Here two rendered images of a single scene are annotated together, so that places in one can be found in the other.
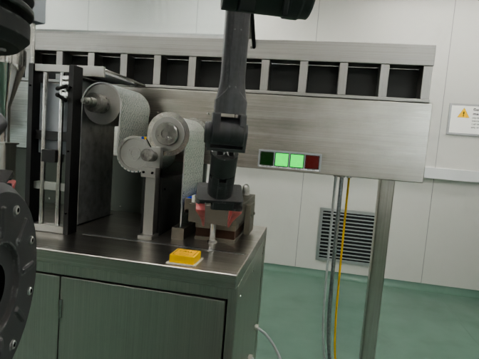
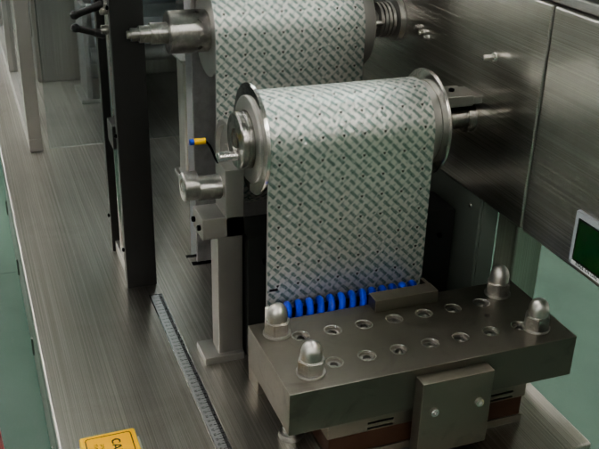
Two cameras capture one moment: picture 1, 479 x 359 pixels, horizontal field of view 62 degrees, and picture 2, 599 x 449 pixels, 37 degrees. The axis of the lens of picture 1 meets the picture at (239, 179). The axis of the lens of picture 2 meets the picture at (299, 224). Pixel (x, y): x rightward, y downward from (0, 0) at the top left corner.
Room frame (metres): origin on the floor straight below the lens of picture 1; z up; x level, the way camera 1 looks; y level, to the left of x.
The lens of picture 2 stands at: (0.83, -0.72, 1.65)
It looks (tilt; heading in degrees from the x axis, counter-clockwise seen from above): 26 degrees down; 58
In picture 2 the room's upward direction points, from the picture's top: 2 degrees clockwise
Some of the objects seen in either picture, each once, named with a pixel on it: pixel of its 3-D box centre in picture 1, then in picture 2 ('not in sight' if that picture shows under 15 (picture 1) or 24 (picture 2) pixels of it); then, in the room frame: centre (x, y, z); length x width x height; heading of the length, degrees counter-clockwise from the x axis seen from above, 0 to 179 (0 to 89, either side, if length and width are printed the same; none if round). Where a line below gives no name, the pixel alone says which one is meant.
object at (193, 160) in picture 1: (193, 174); (348, 240); (1.46, 0.17, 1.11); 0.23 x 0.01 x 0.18; 170
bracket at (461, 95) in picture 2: not in sight; (455, 94); (1.65, 0.20, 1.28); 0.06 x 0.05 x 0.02; 170
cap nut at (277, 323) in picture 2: not in sight; (277, 318); (1.32, 0.12, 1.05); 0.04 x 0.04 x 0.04
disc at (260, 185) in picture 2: (167, 134); (250, 139); (1.35, 0.25, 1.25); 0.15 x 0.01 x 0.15; 80
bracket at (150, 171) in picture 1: (150, 192); (217, 264); (1.32, 0.29, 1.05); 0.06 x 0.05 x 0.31; 170
